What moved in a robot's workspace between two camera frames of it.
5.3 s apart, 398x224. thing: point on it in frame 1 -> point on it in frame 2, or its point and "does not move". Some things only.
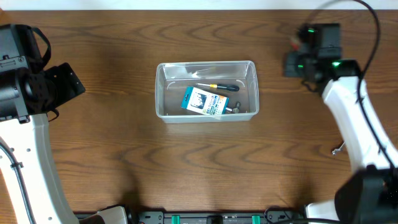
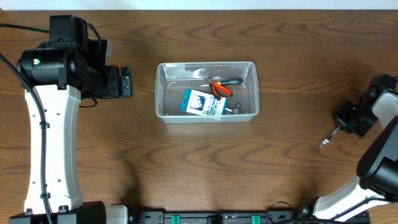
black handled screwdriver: (221, 86) -> (227, 81)
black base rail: (212, 216) does not move
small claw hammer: (235, 109) does not move
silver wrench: (334, 152) -> (326, 140)
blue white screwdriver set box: (198, 99) does not move
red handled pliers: (294, 43) -> (218, 90)
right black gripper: (288, 70) -> (360, 132)
